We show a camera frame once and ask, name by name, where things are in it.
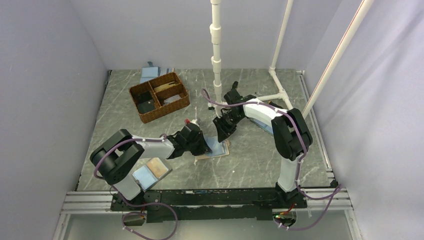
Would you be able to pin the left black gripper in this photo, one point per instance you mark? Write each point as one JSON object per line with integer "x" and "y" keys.
{"x": 203, "y": 148}

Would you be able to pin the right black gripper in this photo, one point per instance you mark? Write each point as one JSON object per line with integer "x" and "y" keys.
{"x": 223, "y": 131}

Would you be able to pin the tan blue card holder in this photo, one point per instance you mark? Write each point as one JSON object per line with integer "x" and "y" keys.
{"x": 218, "y": 149}

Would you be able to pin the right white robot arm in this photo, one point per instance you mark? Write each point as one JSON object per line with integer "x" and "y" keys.
{"x": 292, "y": 137}

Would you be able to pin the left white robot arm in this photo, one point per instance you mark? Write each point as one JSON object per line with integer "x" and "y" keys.
{"x": 114, "y": 159}

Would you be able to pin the blue open card holder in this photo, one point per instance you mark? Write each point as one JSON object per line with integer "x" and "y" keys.
{"x": 263, "y": 126}

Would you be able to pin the blue orange card holder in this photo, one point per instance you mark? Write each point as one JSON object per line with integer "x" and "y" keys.
{"x": 153, "y": 171}

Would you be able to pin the tan card in basket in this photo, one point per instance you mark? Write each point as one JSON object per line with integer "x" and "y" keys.
{"x": 163, "y": 87}

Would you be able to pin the blue card holder at back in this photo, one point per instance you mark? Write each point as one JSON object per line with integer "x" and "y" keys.
{"x": 151, "y": 72}

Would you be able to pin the brown wicker divided basket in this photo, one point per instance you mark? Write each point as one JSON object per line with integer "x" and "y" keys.
{"x": 167, "y": 101}

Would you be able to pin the black item in basket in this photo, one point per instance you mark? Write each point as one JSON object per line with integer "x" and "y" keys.
{"x": 145, "y": 103}

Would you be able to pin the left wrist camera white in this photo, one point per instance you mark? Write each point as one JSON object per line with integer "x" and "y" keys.
{"x": 193, "y": 123}

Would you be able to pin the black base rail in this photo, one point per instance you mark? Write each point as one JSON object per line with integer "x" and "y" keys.
{"x": 260, "y": 203}

